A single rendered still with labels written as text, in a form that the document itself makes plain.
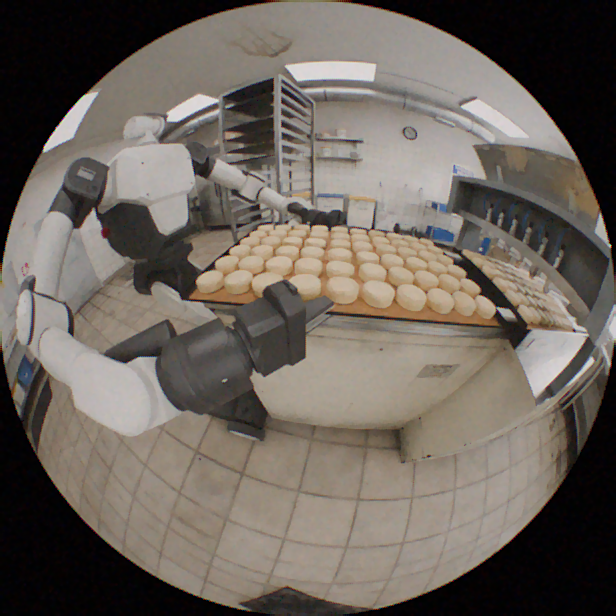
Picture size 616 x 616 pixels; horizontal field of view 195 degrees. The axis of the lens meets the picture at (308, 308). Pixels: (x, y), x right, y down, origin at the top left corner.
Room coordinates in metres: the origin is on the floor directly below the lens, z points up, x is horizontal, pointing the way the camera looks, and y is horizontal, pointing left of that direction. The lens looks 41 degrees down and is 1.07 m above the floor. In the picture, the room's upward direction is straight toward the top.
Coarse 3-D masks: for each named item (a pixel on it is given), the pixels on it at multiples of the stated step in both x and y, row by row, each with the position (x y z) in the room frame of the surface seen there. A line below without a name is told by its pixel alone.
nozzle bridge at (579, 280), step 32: (480, 192) 0.56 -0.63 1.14; (512, 192) 0.33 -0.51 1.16; (480, 224) 0.47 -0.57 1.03; (576, 224) 0.11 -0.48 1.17; (544, 256) 0.21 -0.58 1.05; (576, 256) 0.11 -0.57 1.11; (608, 256) 0.01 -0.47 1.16; (576, 288) 0.08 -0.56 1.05; (608, 288) -0.01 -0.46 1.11; (608, 320) -0.04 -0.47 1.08; (576, 352) -0.02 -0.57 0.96
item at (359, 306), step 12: (300, 252) 0.39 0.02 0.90; (264, 264) 0.33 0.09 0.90; (324, 264) 0.33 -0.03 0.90; (288, 276) 0.28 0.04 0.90; (324, 276) 0.28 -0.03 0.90; (252, 288) 0.24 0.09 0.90; (324, 288) 0.24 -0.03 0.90; (360, 288) 0.24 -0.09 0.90; (396, 288) 0.24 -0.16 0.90; (216, 300) 0.21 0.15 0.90; (228, 300) 0.21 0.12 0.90; (240, 300) 0.21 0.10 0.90; (252, 300) 0.21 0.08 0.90; (360, 300) 0.21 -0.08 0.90; (348, 312) 0.18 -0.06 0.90; (360, 312) 0.18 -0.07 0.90; (372, 312) 0.18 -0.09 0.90; (384, 312) 0.18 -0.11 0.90; (396, 312) 0.18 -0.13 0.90; (408, 312) 0.18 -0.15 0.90; (420, 312) 0.18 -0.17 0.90; (432, 312) 0.18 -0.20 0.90; (456, 312) 0.18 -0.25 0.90; (480, 324) 0.15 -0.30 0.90; (492, 324) 0.15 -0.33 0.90
